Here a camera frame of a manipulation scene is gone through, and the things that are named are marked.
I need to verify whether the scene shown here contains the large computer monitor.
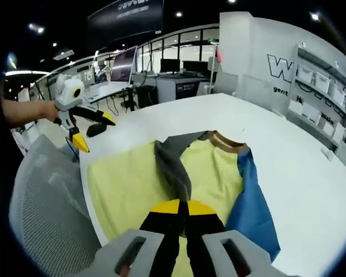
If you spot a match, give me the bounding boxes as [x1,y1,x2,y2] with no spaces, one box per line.
[110,46,138,84]

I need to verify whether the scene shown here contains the white crumpled object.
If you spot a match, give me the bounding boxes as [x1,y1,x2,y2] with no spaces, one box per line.
[319,147,337,162]

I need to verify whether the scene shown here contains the group of white storage bins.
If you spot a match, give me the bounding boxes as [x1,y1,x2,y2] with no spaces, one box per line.
[288,68,346,145]

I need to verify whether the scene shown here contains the dark hanging banner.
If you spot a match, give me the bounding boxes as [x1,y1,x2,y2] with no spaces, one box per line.
[86,0,164,40]

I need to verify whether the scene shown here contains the grey counter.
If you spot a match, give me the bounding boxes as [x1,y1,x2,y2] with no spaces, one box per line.
[155,72,213,103]

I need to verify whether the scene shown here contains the grey mesh office chair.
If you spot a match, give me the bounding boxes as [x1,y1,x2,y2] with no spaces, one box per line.
[8,134,103,271]

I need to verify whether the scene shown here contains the black computer monitor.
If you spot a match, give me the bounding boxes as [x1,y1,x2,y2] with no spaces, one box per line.
[182,59,203,73]
[160,58,181,73]

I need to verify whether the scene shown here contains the black waste bin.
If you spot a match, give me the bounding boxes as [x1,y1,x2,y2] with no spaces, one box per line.
[137,85,158,109]

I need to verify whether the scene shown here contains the white desk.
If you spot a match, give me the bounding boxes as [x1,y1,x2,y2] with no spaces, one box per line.
[82,81,136,112]

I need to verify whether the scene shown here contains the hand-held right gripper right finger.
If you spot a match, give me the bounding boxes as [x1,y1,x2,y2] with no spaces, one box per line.
[186,199,299,277]

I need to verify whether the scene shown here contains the yellow grey blue garment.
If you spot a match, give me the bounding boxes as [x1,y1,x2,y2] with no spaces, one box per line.
[86,130,282,277]

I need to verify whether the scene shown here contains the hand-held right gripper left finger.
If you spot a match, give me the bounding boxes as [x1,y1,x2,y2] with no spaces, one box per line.
[72,199,181,277]

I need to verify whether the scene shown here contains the grey metal shelving unit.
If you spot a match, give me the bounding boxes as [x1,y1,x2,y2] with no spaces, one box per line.
[287,43,346,148]

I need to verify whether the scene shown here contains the black oval device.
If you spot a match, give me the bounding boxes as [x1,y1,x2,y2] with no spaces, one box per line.
[85,123,107,138]

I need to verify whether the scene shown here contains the white stand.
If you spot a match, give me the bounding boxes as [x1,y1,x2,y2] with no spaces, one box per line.
[204,40,223,95]

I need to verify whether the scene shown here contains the ceiling spotlights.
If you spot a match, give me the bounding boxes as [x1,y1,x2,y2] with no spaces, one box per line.
[28,0,321,48]

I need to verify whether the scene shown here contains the person's left hand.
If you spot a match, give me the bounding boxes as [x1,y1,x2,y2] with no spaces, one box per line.
[42,100,61,125]

